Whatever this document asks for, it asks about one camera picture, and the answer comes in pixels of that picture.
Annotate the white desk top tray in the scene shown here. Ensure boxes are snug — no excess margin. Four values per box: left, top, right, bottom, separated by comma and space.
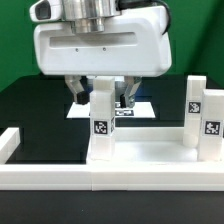
85, 126, 224, 166

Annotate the marker tag plate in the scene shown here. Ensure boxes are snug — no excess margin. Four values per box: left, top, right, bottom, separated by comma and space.
67, 102, 155, 118

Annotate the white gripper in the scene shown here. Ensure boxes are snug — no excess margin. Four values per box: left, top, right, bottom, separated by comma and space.
34, 6, 172, 108

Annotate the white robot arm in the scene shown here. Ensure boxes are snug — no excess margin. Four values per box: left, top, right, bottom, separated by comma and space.
29, 0, 172, 108

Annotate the white U-shaped fence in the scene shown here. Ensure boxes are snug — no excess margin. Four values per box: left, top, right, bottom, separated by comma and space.
0, 127, 224, 191

